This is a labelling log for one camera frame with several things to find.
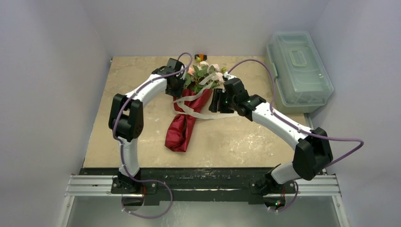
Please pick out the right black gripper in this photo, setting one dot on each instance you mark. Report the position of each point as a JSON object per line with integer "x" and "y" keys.
{"x": 221, "y": 98}

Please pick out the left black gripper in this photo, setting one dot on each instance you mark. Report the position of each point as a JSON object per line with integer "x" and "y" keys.
{"x": 178, "y": 93}

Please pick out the peach flower stem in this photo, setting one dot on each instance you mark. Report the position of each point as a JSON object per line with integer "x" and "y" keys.
{"x": 190, "y": 76}

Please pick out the dark red wrapping paper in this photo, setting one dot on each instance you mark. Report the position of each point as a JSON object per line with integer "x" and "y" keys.
{"x": 179, "y": 132}

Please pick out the cream ribbon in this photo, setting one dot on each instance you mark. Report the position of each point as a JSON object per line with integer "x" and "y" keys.
{"x": 200, "y": 113}

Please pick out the white flower stem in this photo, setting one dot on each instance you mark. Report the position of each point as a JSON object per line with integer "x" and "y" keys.
{"x": 202, "y": 70}

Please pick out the pale pink flower stem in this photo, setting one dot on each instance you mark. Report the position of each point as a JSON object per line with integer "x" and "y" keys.
{"x": 216, "y": 73}

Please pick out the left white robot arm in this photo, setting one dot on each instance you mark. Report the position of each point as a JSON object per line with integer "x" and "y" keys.
{"x": 126, "y": 118}

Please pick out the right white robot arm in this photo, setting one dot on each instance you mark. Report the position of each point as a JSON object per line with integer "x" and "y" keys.
{"x": 312, "y": 152}

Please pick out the orange black small clip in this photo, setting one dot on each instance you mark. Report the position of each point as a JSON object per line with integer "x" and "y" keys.
{"x": 200, "y": 57}

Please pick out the clear plastic storage box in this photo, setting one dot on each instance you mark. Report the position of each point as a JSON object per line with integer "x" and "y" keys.
{"x": 301, "y": 80}

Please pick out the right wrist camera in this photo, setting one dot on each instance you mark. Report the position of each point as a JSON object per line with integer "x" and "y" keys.
{"x": 228, "y": 76}

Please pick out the aluminium rail frame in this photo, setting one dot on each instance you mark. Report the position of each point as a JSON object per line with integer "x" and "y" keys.
{"x": 198, "y": 184}

